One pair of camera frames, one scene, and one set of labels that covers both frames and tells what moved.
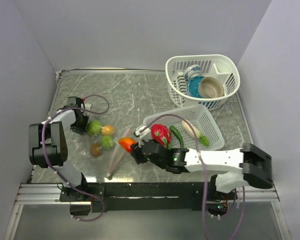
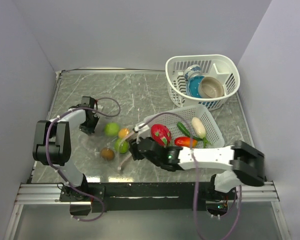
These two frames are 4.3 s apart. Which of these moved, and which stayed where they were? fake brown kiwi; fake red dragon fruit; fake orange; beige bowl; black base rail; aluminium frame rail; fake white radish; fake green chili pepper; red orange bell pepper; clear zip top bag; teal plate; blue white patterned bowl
Moved: red orange bell pepper; fake green chili pepper; fake brown kiwi; fake white radish; fake orange; clear zip top bag
Stayed: beige bowl; blue white patterned bowl; fake red dragon fruit; teal plate; black base rail; aluminium frame rail
